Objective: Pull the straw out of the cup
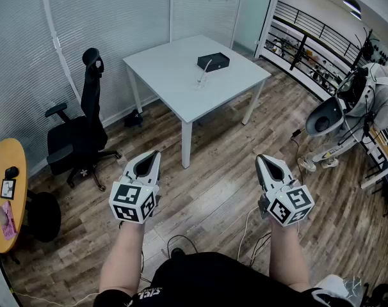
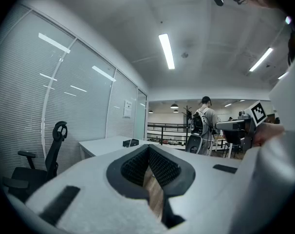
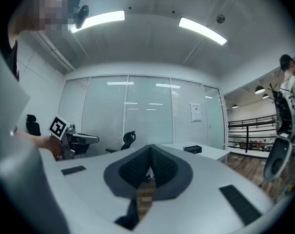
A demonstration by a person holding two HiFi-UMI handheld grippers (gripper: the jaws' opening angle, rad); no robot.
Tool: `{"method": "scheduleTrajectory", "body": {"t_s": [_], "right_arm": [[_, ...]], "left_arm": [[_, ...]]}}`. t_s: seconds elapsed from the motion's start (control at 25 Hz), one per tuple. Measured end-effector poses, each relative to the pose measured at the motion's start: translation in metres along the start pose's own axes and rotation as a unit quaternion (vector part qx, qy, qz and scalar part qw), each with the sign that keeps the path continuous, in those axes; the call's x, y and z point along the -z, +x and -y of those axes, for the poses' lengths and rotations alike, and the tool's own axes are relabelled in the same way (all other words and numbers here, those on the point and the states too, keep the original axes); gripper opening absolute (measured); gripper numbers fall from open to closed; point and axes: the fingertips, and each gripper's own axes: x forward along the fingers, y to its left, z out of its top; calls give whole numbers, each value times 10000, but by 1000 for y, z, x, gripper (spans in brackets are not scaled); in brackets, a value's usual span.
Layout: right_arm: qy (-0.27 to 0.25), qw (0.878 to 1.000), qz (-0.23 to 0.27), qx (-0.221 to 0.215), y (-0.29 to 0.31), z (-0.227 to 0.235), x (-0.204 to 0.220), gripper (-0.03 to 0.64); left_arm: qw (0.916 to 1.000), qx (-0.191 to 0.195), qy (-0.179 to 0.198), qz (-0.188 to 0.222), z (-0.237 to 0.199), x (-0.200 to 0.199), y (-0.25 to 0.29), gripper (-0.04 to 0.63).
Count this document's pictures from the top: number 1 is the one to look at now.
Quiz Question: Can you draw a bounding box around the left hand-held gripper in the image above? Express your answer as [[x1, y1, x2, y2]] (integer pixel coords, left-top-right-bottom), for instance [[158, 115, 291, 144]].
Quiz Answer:
[[109, 150, 163, 225]]

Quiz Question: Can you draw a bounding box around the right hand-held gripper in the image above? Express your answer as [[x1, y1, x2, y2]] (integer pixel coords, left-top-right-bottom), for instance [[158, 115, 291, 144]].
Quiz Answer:
[[255, 153, 315, 228]]

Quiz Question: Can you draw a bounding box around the clear cup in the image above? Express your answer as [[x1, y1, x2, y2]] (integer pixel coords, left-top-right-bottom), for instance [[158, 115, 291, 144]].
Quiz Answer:
[[195, 70, 211, 91]]

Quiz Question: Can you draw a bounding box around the thin translucent rod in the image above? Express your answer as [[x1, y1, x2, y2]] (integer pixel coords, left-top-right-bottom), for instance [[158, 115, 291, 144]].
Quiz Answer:
[[198, 59, 213, 84]]

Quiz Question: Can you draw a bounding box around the person's right forearm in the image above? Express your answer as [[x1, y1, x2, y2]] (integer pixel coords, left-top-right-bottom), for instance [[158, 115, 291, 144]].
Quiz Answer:
[[269, 219, 312, 293]]

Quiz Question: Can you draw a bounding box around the person's left forearm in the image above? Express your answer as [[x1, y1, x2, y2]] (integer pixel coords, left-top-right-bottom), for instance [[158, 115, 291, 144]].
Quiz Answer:
[[99, 221, 147, 297]]

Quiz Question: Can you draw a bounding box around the black bag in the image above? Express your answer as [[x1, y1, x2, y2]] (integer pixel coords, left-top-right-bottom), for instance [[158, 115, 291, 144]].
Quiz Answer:
[[124, 108, 144, 129]]

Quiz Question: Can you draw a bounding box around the black office chair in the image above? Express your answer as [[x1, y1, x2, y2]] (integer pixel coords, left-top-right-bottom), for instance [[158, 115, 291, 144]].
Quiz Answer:
[[45, 47, 122, 193]]

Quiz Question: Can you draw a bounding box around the white egg-shaped shell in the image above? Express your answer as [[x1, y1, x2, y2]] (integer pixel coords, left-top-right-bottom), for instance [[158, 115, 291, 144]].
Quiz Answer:
[[305, 96, 346, 138]]

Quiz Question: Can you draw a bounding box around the white square table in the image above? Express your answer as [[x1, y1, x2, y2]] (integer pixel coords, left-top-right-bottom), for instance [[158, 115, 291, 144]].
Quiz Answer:
[[122, 34, 272, 169]]

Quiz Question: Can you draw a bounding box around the black round stool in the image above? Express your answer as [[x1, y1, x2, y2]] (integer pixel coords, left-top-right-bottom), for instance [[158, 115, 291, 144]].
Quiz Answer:
[[24, 189, 62, 244]]

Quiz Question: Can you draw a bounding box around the person's black shirt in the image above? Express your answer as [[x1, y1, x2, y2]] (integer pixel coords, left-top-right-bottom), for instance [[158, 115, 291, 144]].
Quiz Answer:
[[93, 251, 355, 307]]

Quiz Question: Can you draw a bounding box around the black rectangular box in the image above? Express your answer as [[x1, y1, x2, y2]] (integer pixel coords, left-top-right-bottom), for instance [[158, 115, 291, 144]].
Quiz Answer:
[[197, 52, 230, 74]]

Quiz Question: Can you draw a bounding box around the black and white card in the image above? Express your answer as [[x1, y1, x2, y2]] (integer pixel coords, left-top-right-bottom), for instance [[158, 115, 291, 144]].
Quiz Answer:
[[0, 178, 17, 201]]

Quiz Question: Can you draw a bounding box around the round wooden table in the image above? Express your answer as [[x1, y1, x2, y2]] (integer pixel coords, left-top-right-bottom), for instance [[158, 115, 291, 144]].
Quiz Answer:
[[0, 138, 29, 255]]

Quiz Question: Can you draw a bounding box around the pink notebook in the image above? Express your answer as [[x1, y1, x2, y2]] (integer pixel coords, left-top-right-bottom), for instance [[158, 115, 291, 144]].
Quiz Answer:
[[0, 200, 19, 241]]

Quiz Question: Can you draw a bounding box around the black metal railing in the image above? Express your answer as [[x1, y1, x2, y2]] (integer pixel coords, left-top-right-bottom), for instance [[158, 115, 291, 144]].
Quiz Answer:
[[263, 0, 371, 102]]

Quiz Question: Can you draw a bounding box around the black coat rack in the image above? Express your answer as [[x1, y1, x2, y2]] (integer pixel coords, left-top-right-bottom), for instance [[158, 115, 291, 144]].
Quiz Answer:
[[353, 27, 382, 70]]

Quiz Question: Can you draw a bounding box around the black cable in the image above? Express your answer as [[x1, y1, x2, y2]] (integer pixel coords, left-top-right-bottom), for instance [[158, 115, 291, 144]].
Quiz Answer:
[[166, 234, 198, 259]]

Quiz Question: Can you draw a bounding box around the wooden desk with white frame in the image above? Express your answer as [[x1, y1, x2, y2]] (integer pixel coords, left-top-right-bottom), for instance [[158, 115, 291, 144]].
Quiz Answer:
[[359, 120, 388, 190]]

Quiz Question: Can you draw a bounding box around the thin white cable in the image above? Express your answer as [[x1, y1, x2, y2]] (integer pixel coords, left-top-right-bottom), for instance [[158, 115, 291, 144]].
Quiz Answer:
[[13, 291, 101, 307]]

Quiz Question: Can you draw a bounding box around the black equipment frame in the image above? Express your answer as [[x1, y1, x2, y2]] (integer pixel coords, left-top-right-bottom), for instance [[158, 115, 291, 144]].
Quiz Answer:
[[362, 281, 388, 307]]

